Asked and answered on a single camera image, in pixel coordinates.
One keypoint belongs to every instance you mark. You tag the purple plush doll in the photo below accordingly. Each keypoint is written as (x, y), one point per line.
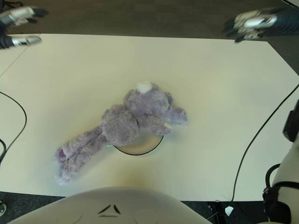
(121, 126)

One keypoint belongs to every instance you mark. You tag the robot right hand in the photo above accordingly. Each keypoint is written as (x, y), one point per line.
(268, 22)

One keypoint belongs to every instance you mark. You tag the white plate black rim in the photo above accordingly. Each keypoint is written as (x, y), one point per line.
(140, 147)

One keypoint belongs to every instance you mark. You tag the silver robot torso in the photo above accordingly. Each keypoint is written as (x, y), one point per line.
(112, 205)

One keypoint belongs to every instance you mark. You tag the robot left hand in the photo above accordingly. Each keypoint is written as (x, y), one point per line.
(16, 15)

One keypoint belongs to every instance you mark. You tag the white paper scrap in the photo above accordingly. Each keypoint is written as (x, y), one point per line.
(229, 210)

